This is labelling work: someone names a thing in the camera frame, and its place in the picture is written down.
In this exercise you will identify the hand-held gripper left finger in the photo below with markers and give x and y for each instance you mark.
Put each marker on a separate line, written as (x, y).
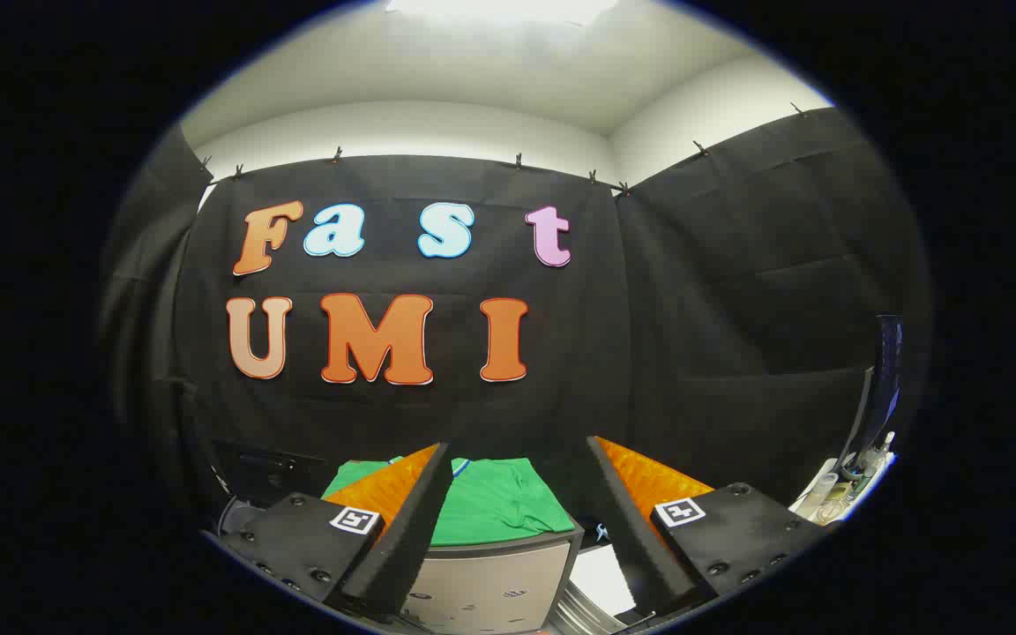
(411, 529)

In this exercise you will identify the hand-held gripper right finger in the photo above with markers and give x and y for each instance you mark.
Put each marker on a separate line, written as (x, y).
(631, 538)

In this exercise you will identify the green shirt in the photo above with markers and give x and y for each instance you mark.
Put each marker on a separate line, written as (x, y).
(499, 503)

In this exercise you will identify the white paper sheet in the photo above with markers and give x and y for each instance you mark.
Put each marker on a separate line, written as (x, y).
(601, 573)

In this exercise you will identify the silver ribbed metal part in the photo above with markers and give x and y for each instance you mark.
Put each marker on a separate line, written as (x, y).
(578, 613)

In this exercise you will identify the grey cabinet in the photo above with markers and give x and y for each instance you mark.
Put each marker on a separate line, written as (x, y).
(490, 586)

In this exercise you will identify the clear plastic bottle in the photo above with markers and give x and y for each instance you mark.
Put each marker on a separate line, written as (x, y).
(812, 496)

